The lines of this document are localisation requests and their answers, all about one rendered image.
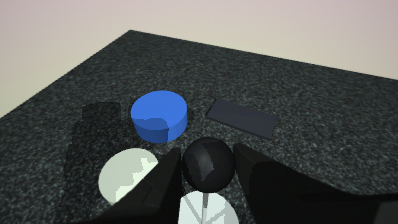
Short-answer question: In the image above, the grey cylinder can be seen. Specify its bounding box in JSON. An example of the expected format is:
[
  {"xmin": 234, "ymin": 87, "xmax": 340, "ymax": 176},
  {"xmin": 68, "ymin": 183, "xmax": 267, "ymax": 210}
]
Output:
[{"xmin": 99, "ymin": 148, "xmax": 158, "ymax": 205}]

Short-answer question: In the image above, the blue short cylinder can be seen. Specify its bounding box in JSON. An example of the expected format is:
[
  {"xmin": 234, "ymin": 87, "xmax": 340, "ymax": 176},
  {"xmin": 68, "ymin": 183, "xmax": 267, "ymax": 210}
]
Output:
[{"xmin": 131, "ymin": 91, "xmax": 187, "ymax": 143}]

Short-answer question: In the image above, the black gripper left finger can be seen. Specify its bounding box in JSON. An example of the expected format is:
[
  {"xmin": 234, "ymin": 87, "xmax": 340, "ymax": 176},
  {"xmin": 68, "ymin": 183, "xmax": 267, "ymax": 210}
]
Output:
[{"xmin": 64, "ymin": 147, "xmax": 182, "ymax": 224}]

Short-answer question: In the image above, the dark grey flat rectangular slab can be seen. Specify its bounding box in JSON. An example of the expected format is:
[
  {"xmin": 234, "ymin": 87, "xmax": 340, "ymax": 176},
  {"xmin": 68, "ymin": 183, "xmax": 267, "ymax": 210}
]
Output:
[{"xmin": 206, "ymin": 98, "xmax": 277, "ymax": 141}]

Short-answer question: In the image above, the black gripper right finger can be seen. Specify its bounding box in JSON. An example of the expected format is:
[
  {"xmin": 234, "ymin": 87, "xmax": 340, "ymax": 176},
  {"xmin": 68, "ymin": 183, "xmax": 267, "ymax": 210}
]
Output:
[{"xmin": 233, "ymin": 143, "xmax": 398, "ymax": 224}]

